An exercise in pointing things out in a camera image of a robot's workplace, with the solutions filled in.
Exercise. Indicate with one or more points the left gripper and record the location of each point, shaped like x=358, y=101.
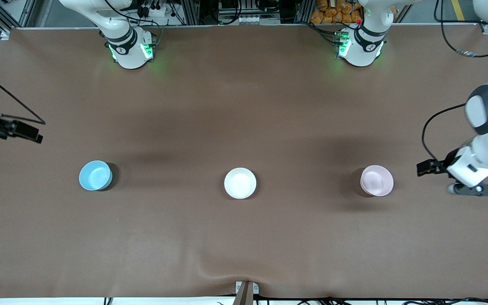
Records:
x=450, y=161

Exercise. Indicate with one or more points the pink plastic bowl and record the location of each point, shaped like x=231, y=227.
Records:
x=376, y=180

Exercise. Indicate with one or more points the blue plastic bowl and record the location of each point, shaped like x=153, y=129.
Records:
x=95, y=175

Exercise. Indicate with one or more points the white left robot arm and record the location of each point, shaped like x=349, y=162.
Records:
x=360, y=48

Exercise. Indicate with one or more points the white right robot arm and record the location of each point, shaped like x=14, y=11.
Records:
x=129, y=46

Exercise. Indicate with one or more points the white plastic bowl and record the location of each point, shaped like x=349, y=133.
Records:
x=240, y=183

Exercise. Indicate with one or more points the orange packaged goods pile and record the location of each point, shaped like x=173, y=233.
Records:
x=337, y=12

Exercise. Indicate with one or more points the white power strip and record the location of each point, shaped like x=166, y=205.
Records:
x=156, y=10

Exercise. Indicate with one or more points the brown table cloth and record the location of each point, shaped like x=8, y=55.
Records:
x=244, y=106

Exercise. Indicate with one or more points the metal table edge clamp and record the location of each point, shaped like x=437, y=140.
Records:
x=247, y=292

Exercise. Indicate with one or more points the aluminium frame rack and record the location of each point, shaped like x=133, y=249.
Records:
x=15, y=12

